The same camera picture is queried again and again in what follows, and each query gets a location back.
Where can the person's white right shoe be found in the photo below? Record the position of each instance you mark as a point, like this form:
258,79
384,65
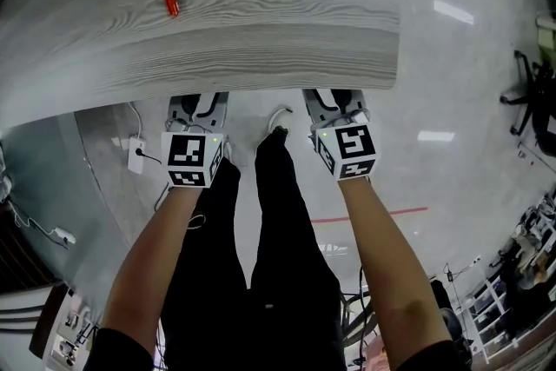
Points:
278,119

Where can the person's black sleeve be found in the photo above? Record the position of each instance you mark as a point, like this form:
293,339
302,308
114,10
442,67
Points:
121,352
438,356

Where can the red floor tape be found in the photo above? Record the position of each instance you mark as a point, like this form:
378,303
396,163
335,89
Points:
369,214

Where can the person's black left sleeve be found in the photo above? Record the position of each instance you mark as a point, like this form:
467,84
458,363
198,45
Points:
121,352

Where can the white power strip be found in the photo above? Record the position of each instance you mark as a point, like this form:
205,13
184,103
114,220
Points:
136,154

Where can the person's black right sleeve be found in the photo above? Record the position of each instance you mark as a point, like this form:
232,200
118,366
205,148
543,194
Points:
438,356

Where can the person's white left shoe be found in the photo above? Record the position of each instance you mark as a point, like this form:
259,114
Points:
227,152

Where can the person's left forearm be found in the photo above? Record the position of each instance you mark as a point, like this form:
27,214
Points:
147,256

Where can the person's white shoe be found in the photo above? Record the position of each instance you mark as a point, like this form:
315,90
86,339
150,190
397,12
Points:
278,119
227,152

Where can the black office chair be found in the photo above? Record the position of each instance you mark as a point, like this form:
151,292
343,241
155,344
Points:
532,100

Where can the person's black trousers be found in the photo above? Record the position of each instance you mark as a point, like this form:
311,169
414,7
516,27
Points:
282,273

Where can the person's right forearm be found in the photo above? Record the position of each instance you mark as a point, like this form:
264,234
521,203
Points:
386,256

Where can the white shelf rack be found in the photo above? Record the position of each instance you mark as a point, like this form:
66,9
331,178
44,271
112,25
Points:
491,317

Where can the grey partition panel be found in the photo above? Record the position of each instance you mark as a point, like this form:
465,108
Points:
52,169

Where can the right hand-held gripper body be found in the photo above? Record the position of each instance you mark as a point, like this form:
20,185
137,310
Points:
352,143

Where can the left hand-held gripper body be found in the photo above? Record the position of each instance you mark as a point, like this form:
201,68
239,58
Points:
187,152

